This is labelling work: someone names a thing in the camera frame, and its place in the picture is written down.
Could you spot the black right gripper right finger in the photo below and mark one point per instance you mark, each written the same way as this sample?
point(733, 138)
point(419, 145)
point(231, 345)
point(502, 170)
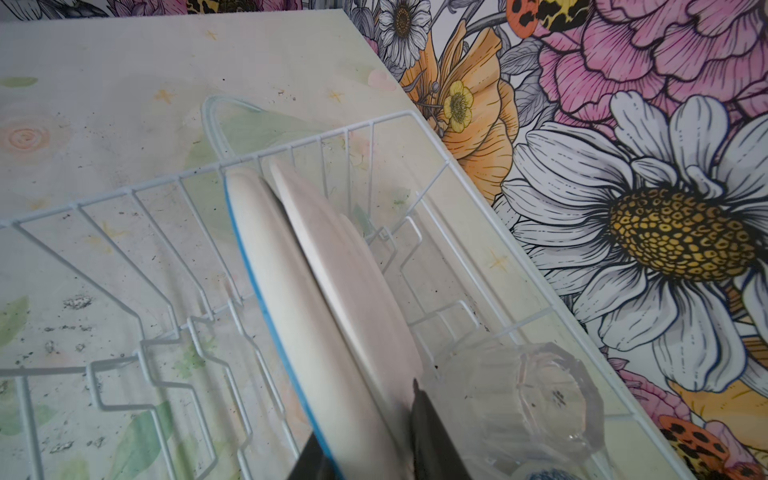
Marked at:
point(435, 456)

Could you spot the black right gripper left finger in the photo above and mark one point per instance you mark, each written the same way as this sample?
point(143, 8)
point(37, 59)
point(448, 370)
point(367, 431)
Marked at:
point(312, 464)

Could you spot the white plate teal rim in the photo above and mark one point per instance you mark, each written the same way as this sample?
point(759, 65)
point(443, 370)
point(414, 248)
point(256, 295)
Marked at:
point(335, 322)

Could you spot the clear glass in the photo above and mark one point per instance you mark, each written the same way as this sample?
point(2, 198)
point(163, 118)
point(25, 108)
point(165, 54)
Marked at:
point(508, 404)

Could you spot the white wire dish rack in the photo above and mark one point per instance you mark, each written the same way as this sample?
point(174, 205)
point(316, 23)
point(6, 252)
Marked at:
point(192, 291)

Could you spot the white blue floral bowl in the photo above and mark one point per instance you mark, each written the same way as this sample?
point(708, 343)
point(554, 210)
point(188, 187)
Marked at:
point(552, 474)

